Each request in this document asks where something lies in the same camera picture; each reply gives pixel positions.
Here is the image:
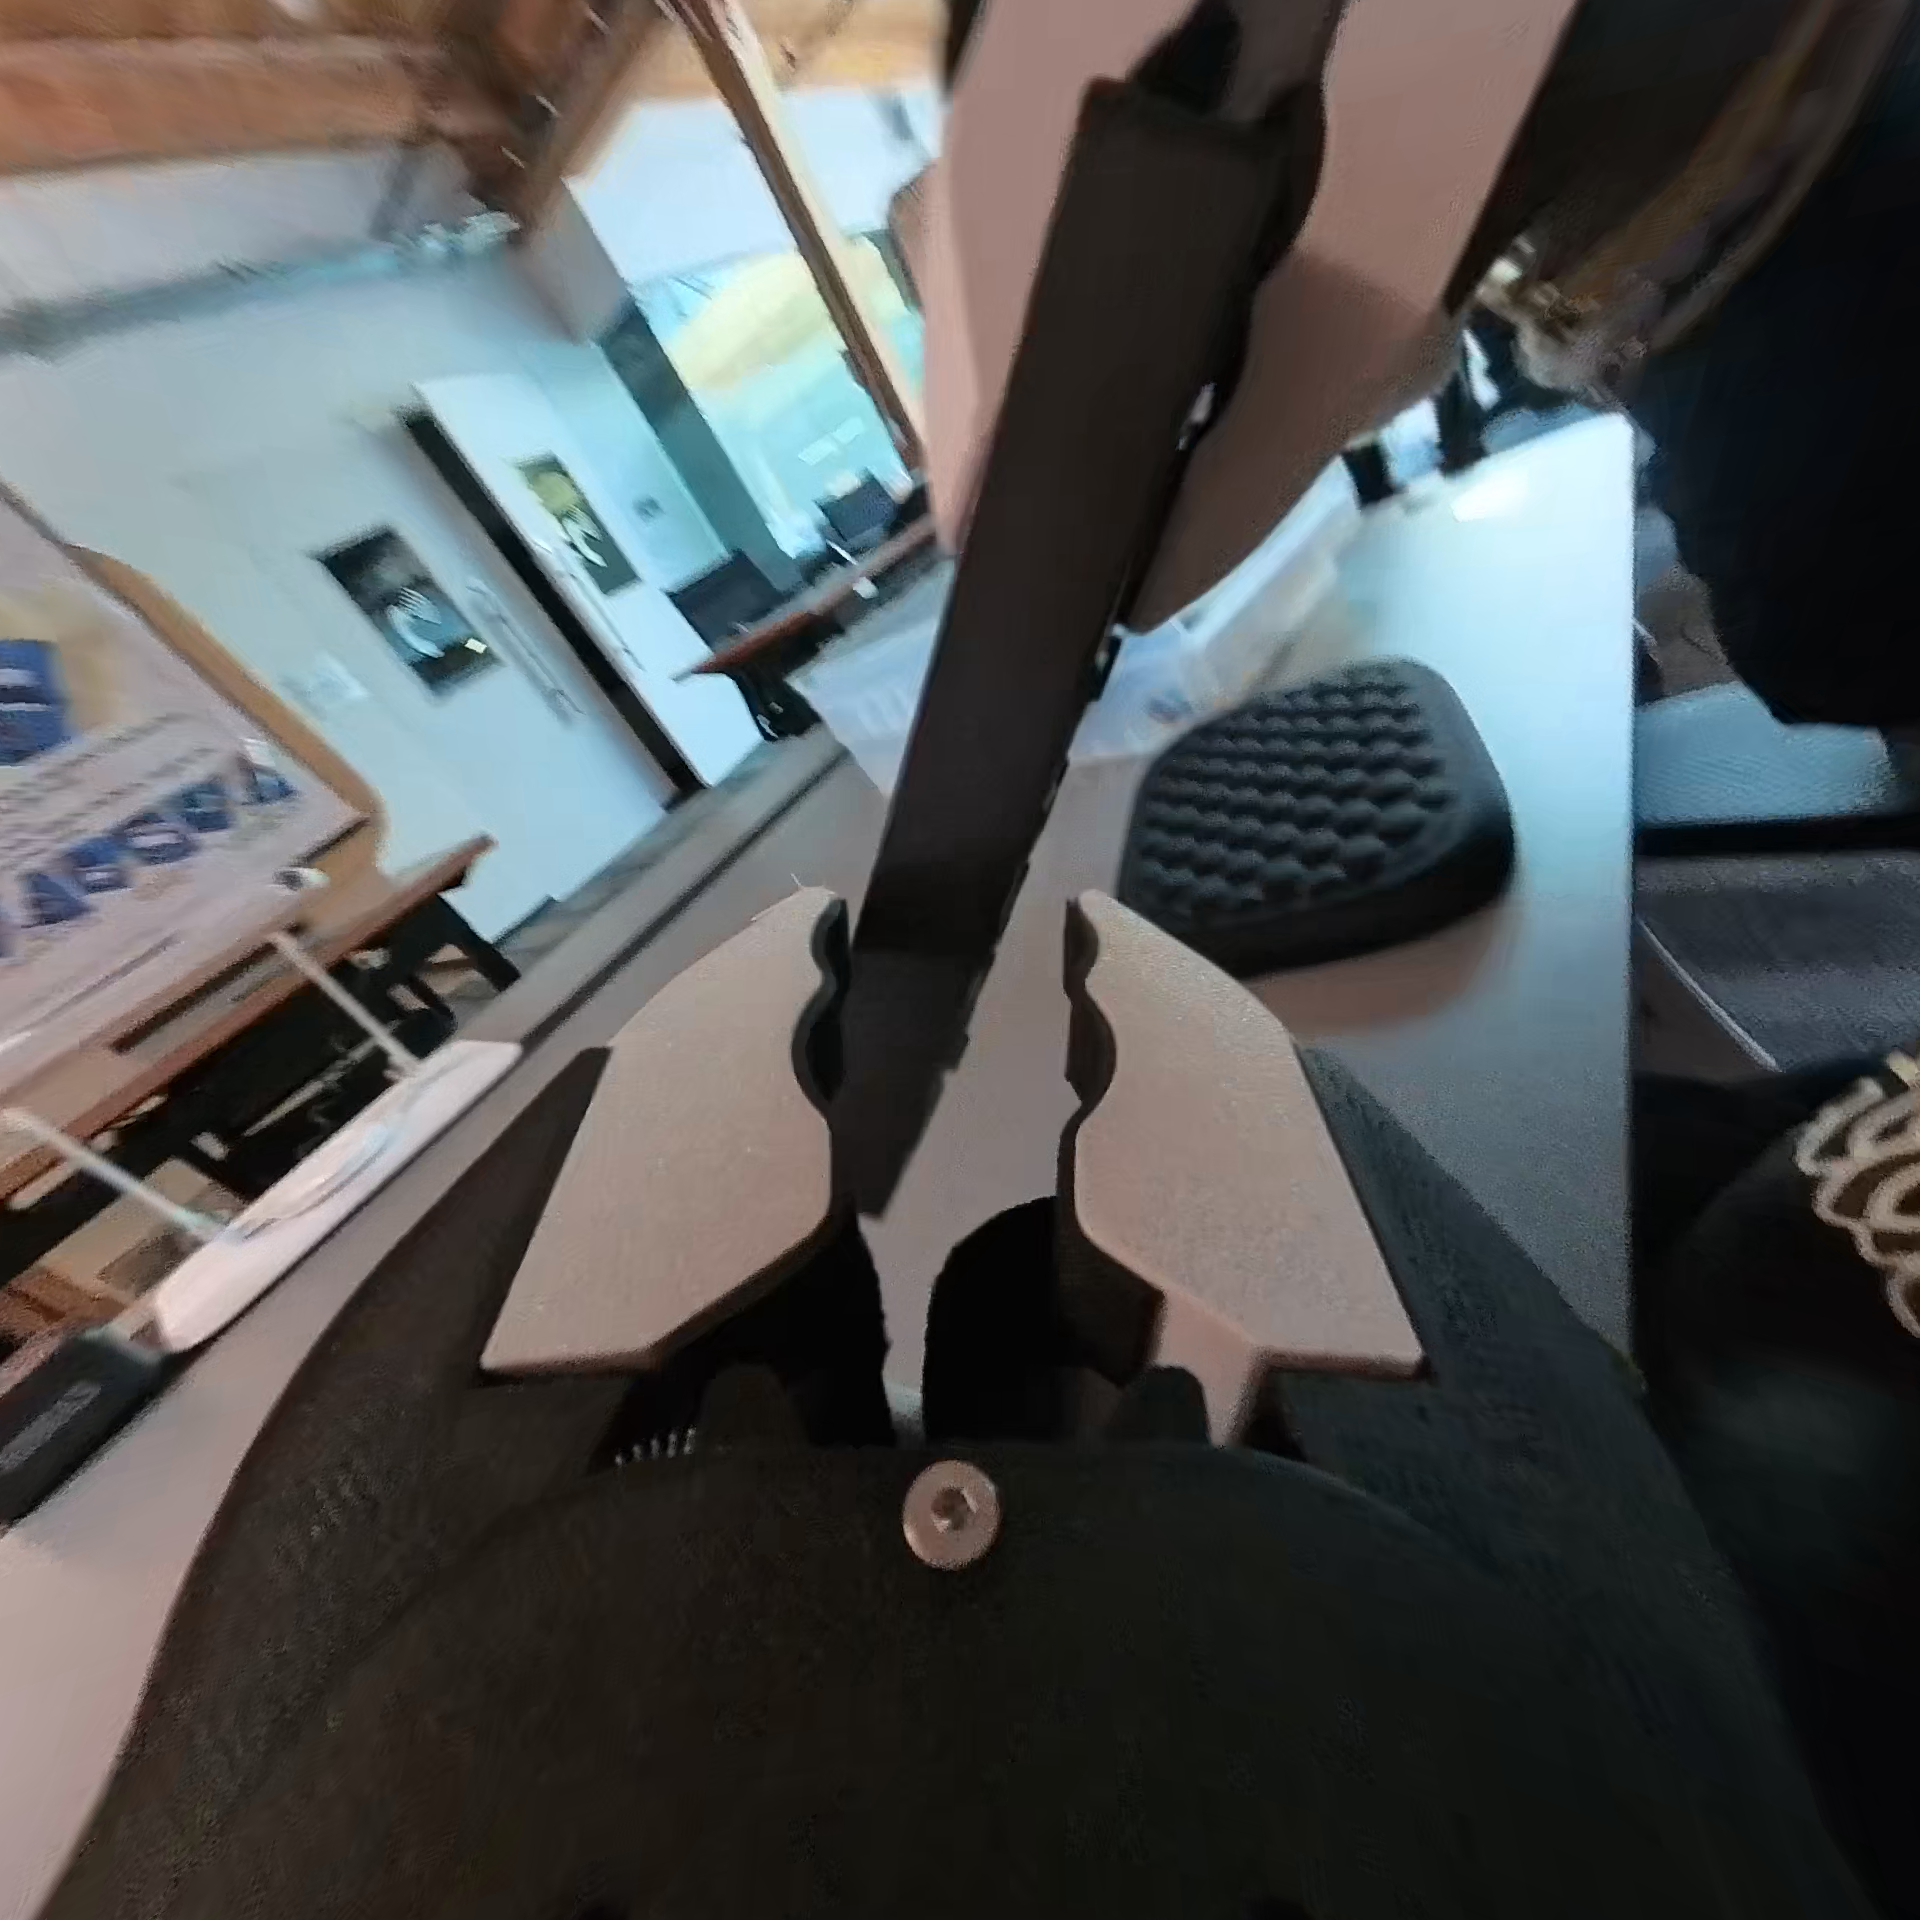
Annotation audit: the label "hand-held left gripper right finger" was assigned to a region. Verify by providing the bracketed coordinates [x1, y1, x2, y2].
[1056, 889, 1426, 1382]

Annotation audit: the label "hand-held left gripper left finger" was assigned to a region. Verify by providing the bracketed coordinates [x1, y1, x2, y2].
[480, 885, 856, 1379]

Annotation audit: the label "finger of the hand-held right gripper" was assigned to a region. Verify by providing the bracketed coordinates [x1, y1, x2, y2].
[912, 0, 1193, 557]
[1122, 0, 1580, 636]

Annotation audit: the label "plain black usb hub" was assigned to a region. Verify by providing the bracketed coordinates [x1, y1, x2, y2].
[829, 75, 1328, 1215]

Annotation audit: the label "clear plastic storage box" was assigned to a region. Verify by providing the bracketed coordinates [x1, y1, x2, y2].
[817, 497, 1361, 769]

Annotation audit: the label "instruction poster on stand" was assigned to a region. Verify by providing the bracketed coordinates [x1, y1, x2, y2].
[0, 870, 524, 1353]

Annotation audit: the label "black honeycomb cushion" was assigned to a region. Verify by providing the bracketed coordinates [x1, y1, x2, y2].
[1117, 661, 1519, 977]

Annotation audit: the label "black office chair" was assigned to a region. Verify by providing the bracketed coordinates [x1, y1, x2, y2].
[667, 551, 781, 647]

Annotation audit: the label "wooden backboard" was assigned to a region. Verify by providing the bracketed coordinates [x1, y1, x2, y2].
[60, 539, 377, 903]

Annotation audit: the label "person's dark printed sweatshirt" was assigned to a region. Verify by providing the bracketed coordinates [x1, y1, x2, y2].
[1658, 1049, 1920, 1920]

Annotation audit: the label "grey mesh office chair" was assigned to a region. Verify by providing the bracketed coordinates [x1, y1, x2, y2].
[1632, 705, 1920, 1075]

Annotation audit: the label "dark grey power station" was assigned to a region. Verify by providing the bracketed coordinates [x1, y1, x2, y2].
[0, 1327, 168, 1524]

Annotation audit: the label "brown wrist bracelets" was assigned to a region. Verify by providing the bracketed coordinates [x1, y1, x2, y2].
[1485, 151, 1848, 407]

